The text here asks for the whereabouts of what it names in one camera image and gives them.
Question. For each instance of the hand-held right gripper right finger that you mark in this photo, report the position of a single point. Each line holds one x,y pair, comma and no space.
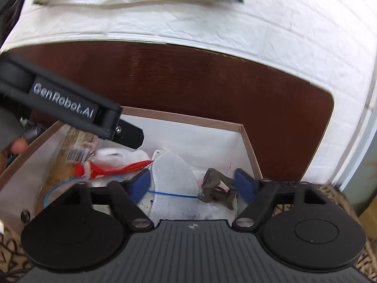
243,184

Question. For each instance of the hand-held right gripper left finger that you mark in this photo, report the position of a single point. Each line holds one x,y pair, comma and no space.
140,184

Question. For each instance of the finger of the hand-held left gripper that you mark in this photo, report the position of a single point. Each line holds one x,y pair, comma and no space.
129,135

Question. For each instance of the blue hand net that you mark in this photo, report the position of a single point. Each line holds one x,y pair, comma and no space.
170,194

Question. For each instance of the printed cloth pouch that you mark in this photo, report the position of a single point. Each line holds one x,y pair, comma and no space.
173,177

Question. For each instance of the brown cardboard box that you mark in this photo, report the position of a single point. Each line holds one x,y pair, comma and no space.
206,141

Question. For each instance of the brown insoles pack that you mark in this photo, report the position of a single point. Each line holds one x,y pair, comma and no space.
69,159

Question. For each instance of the person's left hand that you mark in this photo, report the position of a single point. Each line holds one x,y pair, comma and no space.
19,146

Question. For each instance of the letter print blanket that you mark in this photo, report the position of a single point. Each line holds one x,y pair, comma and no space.
353,200

